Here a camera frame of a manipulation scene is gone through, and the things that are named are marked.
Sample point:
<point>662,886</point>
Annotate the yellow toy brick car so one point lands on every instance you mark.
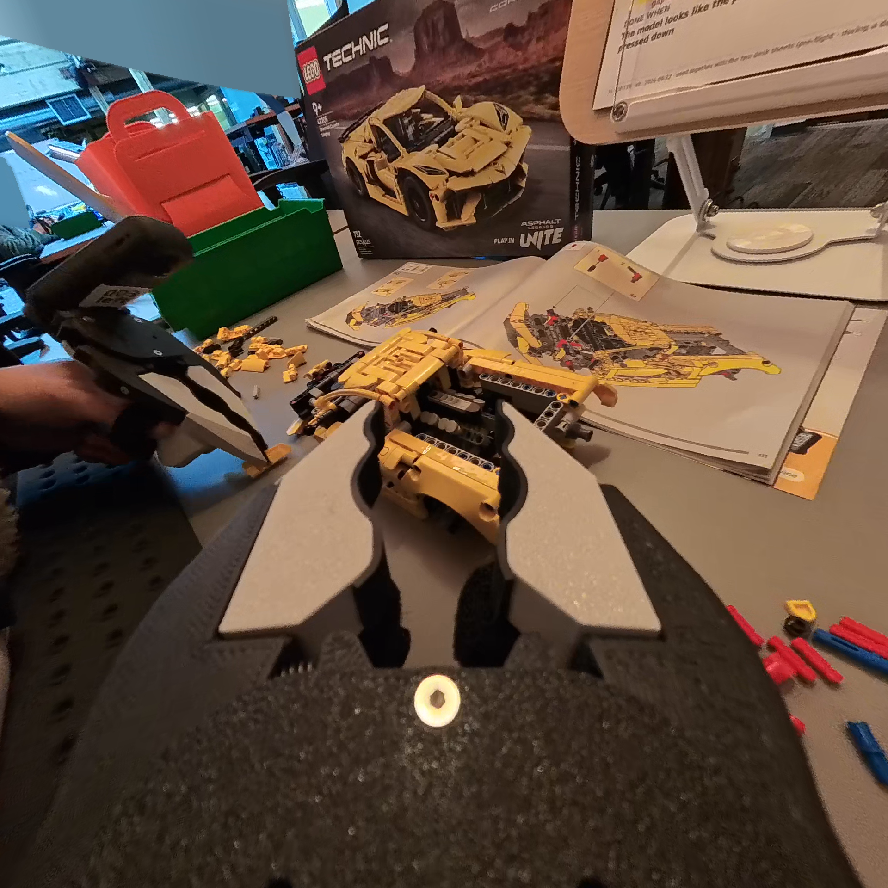
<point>409,354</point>

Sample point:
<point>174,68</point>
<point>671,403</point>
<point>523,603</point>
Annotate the black brick beam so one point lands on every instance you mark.
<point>257,327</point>

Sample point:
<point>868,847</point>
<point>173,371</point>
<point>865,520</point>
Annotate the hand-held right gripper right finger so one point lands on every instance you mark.
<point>583,555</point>

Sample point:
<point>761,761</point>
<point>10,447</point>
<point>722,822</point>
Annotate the red flat sheet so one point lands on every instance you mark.
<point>173,159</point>

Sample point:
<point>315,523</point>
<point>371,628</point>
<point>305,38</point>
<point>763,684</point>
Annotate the grey desk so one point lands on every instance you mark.
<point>694,527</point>

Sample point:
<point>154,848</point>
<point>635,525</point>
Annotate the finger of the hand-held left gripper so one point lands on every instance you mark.
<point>208,423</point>
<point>218,388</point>

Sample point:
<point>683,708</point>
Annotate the large pile of coloured pins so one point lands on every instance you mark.
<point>798,652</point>

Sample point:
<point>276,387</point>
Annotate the toy car set cardboard box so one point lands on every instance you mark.
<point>444,69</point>

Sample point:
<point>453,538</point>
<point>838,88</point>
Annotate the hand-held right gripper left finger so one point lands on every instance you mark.
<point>298,555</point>

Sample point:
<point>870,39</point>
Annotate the green plastic bin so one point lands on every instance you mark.
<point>263,277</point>

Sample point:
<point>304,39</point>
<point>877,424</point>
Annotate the printed instruction sheet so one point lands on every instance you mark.
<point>728,55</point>

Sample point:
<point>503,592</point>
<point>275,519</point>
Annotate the open instruction booklet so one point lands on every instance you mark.
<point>728,416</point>

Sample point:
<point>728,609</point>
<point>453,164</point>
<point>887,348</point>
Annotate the pile of yellow brick parts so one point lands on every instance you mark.
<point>257,350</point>

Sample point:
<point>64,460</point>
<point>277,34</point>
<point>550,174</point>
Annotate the person's left hand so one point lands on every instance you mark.
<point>55,409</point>

